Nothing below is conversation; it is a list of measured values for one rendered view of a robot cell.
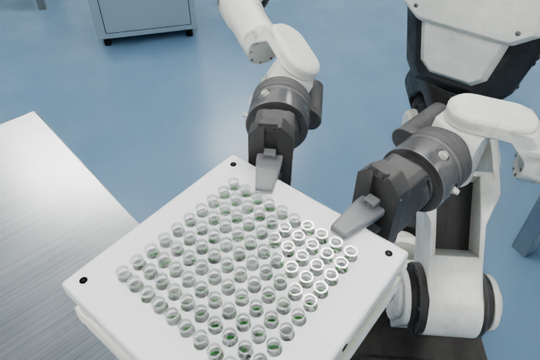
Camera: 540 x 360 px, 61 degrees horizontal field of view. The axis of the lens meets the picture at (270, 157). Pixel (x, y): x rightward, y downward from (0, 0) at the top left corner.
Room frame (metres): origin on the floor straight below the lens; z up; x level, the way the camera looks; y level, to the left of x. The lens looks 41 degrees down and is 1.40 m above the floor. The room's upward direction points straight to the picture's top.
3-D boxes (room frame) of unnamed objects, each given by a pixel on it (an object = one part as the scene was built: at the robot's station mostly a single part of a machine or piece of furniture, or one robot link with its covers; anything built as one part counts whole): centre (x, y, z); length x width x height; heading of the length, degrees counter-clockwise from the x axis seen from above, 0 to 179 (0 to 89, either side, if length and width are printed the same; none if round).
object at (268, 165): (0.40, 0.00, 1.02); 0.06 x 0.03 x 0.02; 173
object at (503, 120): (0.47, -0.29, 1.01); 0.13 x 0.07 x 0.09; 69
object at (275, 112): (0.49, 0.00, 1.00); 0.12 x 0.10 x 0.13; 173
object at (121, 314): (0.27, 0.03, 1.01); 0.25 x 0.24 x 0.02; 51
